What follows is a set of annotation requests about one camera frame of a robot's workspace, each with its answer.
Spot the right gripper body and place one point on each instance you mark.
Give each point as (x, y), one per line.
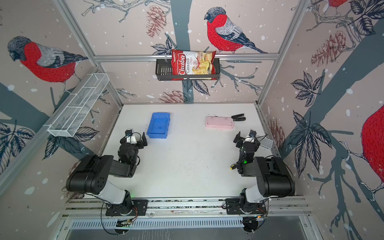
(255, 147)

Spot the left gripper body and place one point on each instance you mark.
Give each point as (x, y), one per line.
(135, 148)

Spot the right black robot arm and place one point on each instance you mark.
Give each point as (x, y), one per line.
(273, 177)

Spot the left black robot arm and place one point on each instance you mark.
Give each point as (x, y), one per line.
(90, 177)

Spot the blue plastic bin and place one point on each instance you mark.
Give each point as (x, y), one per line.
(159, 125)

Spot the small white grey box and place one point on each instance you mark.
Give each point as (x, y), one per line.
(267, 143)

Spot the black clip tool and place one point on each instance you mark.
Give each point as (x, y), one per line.
(238, 118)

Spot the pink plastic case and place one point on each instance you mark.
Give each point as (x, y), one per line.
(215, 122)

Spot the red cassava chips bag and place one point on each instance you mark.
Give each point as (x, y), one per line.
(202, 62)

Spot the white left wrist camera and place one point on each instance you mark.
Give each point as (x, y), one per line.
(130, 137)

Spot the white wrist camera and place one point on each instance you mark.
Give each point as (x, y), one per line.
(251, 137)
(130, 137)

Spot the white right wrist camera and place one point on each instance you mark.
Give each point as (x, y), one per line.
(251, 137)

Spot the white wire mesh shelf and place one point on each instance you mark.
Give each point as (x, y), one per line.
(81, 101)

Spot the black wall basket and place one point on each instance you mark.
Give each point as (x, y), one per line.
(165, 71)

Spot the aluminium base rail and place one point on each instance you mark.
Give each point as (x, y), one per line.
(194, 207)

